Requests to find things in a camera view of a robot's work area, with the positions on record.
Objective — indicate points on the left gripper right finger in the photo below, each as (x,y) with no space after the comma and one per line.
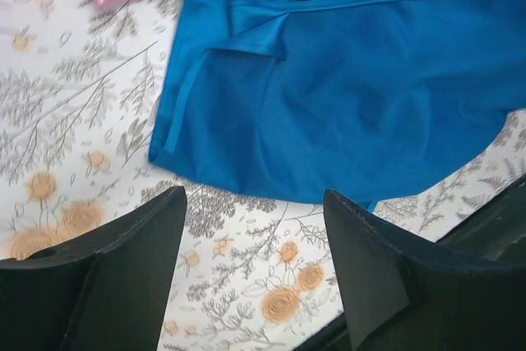
(411,281)

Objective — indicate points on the floral tablecloth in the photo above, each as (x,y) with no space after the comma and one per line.
(440,270)

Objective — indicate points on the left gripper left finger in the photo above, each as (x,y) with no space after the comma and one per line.
(104,290)

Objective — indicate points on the blue satin napkin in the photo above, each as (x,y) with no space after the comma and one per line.
(378,99)

